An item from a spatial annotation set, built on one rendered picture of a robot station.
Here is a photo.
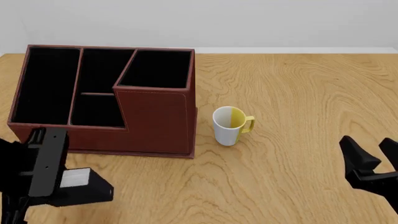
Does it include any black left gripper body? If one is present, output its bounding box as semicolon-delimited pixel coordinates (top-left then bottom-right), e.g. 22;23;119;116
25;128;47;149

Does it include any black book with white pages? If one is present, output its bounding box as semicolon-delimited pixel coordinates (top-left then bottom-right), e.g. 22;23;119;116
49;167;114;207

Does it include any white and yellow mug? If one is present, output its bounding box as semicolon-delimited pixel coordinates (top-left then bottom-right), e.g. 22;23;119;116
212;106;256;147

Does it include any red-brown desk caddy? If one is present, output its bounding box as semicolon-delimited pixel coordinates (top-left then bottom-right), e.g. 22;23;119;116
6;44;198;160

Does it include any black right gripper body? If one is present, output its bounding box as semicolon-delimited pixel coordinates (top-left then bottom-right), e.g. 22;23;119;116
345;169;398;217

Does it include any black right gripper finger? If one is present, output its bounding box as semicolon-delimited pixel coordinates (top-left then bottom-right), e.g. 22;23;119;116
377;137;398;173
338;135;382;181

